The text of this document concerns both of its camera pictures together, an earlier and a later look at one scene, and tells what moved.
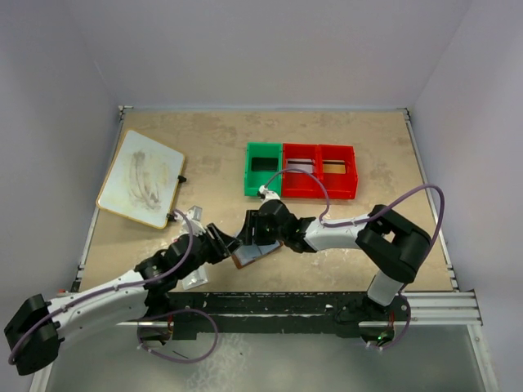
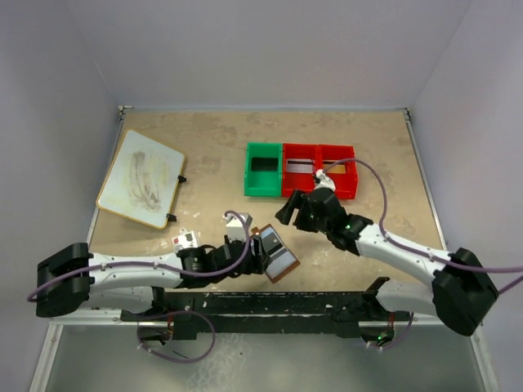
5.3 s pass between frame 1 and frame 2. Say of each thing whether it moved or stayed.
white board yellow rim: stayed
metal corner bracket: stayed
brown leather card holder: moved
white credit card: stayed
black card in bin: stayed
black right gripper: moved
